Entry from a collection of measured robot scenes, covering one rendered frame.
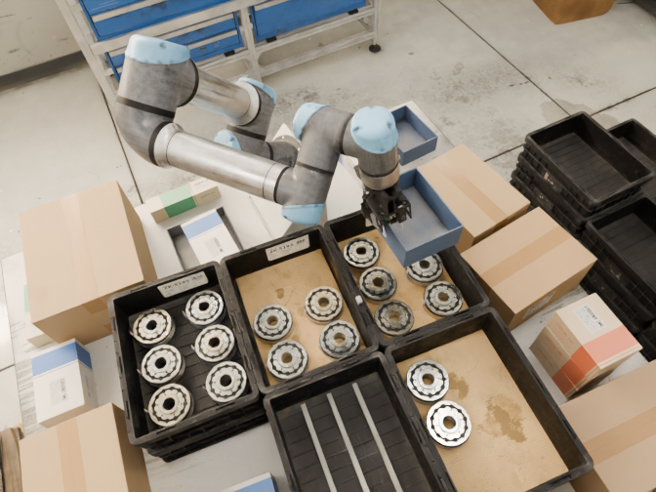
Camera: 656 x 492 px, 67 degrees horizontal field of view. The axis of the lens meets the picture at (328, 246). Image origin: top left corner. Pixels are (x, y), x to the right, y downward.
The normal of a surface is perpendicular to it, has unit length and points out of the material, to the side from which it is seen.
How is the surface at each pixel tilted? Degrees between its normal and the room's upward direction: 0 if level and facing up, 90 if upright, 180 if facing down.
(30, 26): 90
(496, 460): 0
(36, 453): 0
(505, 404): 0
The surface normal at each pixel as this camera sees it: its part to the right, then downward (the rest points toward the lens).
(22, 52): 0.44, 0.74
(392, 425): -0.05, -0.55
